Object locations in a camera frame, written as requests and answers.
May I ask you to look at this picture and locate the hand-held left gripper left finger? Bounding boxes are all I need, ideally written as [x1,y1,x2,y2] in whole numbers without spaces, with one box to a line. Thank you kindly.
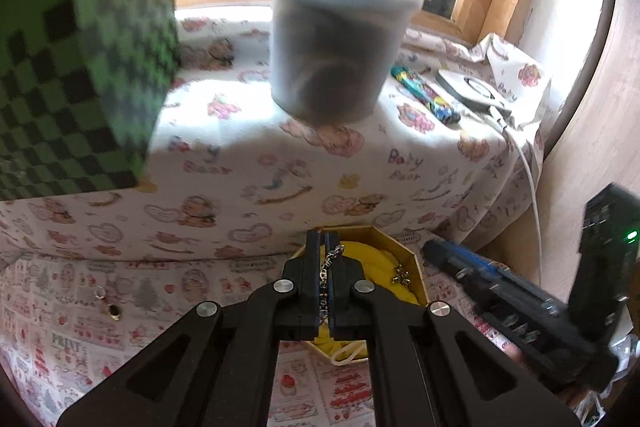
[56,229,328,427]

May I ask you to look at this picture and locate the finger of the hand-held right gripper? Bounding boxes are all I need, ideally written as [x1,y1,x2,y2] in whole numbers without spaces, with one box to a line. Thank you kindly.
[422,240,576,358]

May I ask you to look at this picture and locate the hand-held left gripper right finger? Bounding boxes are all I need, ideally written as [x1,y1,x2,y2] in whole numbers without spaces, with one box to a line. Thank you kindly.
[325,232,581,427]

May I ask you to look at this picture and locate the silver chain bracelet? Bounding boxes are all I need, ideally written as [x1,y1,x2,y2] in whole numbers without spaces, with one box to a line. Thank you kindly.
[316,244,347,323]

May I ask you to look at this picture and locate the yellow octagonal box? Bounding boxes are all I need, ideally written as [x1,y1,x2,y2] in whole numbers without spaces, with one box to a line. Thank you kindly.
[290,223,428,365]

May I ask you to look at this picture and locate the yellow cloth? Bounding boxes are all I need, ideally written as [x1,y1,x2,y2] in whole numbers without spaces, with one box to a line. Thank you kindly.
[320,239,421,365]

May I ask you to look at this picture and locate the wooden cabinet panel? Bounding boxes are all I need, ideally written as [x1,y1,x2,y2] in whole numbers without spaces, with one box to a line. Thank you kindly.
[542,0,640,258]

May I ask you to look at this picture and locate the colourful pen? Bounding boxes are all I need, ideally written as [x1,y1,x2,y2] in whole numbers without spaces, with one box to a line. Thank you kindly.
[390,64,463,125]

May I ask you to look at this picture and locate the clear plastic tub dark contents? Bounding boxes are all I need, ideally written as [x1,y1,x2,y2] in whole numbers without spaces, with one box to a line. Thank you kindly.
[267,0,433,126]

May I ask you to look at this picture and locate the green checkered tissue box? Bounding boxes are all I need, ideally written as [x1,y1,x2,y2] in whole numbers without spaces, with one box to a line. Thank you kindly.
[0,0,182,202]

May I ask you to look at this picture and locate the white cable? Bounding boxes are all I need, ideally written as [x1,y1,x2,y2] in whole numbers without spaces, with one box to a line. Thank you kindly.
[487,107,546,288]

